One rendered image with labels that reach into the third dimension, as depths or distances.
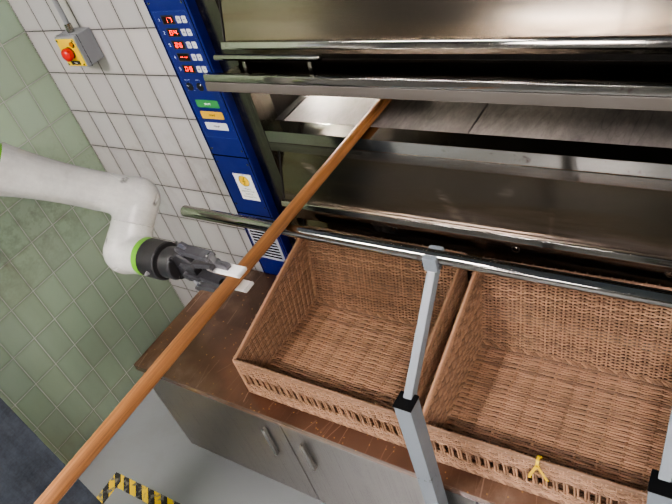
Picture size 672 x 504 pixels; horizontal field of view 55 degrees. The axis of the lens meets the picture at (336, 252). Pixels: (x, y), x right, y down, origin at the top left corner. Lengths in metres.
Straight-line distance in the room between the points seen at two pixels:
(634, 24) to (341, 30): 0.63
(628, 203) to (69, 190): 1.25
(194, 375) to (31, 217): 0.85
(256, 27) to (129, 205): 0.55
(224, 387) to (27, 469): 0.58
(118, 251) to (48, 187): 0.21
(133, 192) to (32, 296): 1.09
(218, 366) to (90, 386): 0.86
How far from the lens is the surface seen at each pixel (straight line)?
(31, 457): 2.04
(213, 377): 2.10
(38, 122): 2.52
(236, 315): 2.25
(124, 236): 1.59
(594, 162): 1.52
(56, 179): 1.55
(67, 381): 2.78
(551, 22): 1.37
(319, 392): 1.74
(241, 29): 1.75
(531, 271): 1.25
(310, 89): 1.52
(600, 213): 1.61
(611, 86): 1.25
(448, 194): 1.72
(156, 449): 2.82
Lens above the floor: 2.04
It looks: 39 degrees down
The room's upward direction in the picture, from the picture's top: 19 degrees counter-clockwise
